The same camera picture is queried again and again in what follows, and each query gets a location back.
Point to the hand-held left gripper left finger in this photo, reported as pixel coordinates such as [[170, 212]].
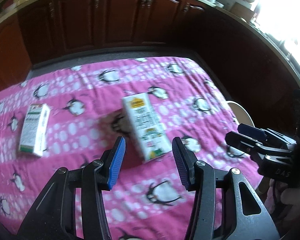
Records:
[[116, 162]]

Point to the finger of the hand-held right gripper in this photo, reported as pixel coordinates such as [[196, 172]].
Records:
[[252, 132], [242, 143]]

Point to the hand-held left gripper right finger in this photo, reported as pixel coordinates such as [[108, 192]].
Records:
[[181, 162]]

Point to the white round bucket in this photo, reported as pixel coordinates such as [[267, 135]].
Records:
[[242, 115]]

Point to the tall white yellow carton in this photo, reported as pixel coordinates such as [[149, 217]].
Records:
[[145, 125]]

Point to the pink penguin print blanket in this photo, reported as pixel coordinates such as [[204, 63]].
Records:
[[77, 135]]

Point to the small white green carton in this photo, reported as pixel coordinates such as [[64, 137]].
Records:
[[33, 130]]

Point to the brown cardboard box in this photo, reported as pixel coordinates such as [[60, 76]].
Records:
[[242, 7]]

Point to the grey kitchen countertop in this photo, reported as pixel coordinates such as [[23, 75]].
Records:
[[225, 6]]

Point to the brown wooden base cabinets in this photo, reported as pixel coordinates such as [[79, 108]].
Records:
[[120, 20]]

